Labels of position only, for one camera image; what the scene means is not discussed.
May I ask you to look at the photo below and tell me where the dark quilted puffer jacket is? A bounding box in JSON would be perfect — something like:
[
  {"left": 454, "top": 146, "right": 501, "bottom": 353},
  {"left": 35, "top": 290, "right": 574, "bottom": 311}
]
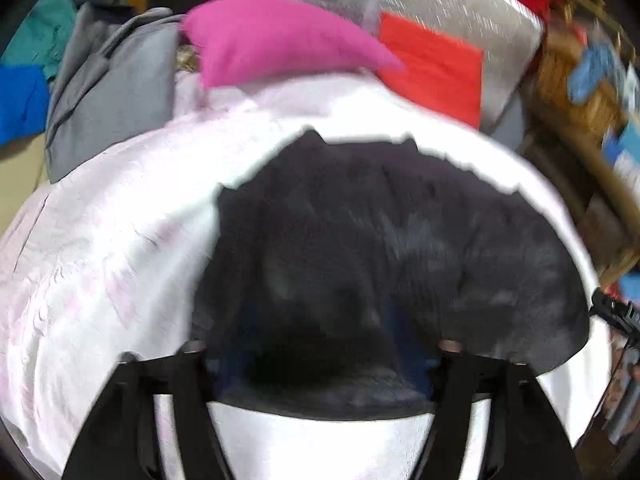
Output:
[{"left": 191, "top": 130, "right": 589, "bottom": 420}]

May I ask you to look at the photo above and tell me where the white textured bedspread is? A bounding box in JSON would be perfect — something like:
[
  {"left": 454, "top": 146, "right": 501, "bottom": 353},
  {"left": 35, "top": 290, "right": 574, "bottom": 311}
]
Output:
[{"left": 1, "top": 72, "right": 611, "bottom": 479}]

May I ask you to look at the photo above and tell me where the wooden shelf unit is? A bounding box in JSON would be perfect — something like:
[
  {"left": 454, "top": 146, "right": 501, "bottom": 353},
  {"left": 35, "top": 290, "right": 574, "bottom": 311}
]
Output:
[{"left": 518, "top": 0, "right": 639, "bottom": 287}]

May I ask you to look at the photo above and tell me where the wicker basket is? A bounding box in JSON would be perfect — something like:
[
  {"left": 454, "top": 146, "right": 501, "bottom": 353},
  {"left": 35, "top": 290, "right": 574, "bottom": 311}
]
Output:
[{"left": 536, "top": 28, "right": 624, "bottom": 143}]

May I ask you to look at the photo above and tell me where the light blue cloth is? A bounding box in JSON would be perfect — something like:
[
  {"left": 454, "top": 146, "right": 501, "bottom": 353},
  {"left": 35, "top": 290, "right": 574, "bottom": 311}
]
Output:
[{"left": 567, "top": 42, "right": 620, "bottom": 105}]

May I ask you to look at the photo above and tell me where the red pillow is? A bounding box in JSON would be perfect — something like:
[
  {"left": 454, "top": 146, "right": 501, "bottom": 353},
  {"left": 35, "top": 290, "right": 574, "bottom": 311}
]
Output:
[{"left": 378, "top": 12, "right": 483, "bottom": 129}]

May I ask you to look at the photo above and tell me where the blue garment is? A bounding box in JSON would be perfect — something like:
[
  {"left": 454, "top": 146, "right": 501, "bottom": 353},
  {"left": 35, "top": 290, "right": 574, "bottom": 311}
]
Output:
[{"left": 0, "top": 65, "right": 50, "bottom": 145}]

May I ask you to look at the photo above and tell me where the grey garment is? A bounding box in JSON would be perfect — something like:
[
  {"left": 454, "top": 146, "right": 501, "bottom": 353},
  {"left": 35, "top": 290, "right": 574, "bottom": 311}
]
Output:
[{"left": 46, "top": 3, "right": 181, "bottom": 182}]

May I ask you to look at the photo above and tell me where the silver foil insulation sheet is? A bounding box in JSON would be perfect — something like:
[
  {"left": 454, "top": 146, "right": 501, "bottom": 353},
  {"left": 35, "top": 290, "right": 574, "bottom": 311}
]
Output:
[{"left": 299, "top": 0, "right": 544, "bottom": 130}]

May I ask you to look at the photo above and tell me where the teal garment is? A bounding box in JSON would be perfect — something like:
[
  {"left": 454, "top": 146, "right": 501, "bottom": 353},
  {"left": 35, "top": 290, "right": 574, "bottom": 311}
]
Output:
[{"left": 1, "top": 0, "right": 76, "bottom": 80}]

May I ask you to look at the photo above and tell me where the magenta pillow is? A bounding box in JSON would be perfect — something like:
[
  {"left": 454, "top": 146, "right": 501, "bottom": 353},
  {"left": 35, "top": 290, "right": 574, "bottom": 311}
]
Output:
[{"left": 181, "top": 0, "right": 402, "bottom": 88}]

